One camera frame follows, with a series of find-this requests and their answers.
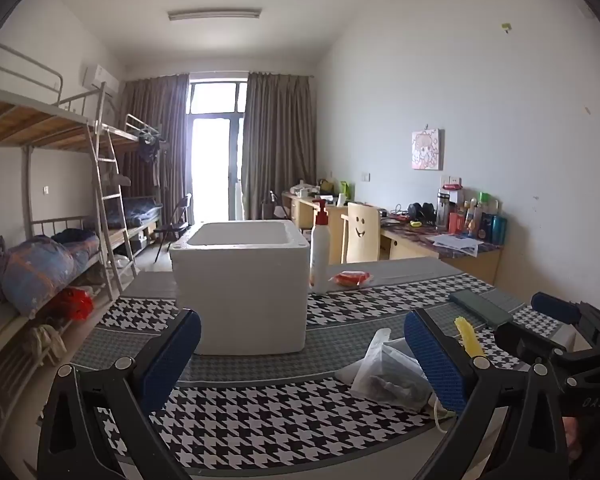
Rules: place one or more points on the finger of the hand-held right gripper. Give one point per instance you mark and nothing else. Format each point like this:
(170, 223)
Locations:
(525, 340)
(555, 307)

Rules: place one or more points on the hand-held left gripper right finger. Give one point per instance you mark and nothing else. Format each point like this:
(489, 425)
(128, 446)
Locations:
(435, 365)

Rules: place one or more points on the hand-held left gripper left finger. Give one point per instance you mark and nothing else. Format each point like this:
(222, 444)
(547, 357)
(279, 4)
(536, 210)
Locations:
(170, 360)

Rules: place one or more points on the yellow plastic item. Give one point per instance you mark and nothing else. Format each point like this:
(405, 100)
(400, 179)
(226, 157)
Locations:
(469, 337)

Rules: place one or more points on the clear plastic bag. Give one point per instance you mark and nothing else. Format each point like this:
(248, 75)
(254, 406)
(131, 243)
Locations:
(390, 375)

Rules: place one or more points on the white foam box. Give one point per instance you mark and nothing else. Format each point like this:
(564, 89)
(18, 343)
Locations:
(240, 290)

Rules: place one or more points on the person's right hand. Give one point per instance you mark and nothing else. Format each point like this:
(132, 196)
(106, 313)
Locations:
(573, 440)

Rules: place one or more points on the dark smartphone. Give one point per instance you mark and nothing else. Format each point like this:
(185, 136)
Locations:
(480, 307)

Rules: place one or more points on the houndstooth tablecloth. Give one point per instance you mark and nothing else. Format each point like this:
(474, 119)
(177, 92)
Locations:
(260, 410)

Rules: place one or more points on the row of toiletry bottles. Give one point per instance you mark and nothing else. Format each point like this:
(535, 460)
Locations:
(485, 225)

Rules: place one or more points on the red plastic bag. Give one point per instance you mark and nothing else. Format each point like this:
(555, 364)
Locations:
(75, 304)

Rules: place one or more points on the white printed papers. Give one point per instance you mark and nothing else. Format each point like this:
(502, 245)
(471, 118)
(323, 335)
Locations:
(455, 244)

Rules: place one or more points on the wooden desk with dark top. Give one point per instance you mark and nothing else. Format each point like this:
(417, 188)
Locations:
(415, 247)

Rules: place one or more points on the red snack packet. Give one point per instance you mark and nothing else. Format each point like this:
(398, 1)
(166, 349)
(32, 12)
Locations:
(352, 278)

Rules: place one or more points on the beige crumpled clothes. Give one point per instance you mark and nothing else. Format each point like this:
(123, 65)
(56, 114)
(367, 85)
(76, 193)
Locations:
(47, 342)

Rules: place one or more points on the black folding chair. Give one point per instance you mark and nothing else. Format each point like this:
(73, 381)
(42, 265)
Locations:
(175, 225)

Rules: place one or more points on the steel thermos bottle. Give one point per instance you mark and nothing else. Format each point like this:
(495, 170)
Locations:
(442, 210)

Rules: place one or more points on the blue checked mattress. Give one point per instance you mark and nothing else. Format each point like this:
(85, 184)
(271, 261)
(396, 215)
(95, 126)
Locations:
(135, 212)

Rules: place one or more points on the wooden smiley face chair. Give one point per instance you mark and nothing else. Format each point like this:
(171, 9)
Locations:
(361, 232)

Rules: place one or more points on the black headphones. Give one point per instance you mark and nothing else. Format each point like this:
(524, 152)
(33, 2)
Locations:
(420, 212)

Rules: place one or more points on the white pump lotion bottle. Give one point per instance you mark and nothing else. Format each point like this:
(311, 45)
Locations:
(321, 255)

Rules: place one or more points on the metal bunk ladder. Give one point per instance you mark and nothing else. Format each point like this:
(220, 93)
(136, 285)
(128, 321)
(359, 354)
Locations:
(110, 210)

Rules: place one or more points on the blue orange quilt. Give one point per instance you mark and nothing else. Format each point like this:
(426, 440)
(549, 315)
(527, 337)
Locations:
(35, 270)

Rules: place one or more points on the green paper bag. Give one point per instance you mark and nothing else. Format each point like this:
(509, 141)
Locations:
(346, 189)

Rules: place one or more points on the light wooden drawer desk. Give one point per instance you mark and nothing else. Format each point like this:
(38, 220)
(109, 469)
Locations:
(305, 215)

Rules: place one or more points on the dark hanging clothes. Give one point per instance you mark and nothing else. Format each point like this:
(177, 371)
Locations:
(149, 152)

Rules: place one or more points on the glass balcony door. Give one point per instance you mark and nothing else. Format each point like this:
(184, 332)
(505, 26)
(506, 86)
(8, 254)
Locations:
(215, 150)

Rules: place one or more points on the small metal bunk bed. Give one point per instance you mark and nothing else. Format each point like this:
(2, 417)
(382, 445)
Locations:
(130, 135)

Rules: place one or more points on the brown curtain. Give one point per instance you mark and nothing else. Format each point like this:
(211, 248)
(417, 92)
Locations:
(280, 135)
(155, 110)

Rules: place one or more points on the large metal bunk bed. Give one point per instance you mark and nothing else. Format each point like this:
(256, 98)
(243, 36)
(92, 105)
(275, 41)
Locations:
(35, 125)

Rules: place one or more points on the white air conditioner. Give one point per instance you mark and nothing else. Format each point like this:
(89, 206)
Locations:
(100, 77)

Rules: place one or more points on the ceiling light fixture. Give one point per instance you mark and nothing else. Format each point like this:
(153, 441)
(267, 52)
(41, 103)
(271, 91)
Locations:
(214, 14)

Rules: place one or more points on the white wall socket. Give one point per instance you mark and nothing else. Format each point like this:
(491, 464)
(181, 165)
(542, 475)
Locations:
(450, 180)

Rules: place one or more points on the pink cartoon wall picture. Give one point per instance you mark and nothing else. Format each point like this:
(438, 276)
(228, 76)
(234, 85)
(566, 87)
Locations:
(427, 150)

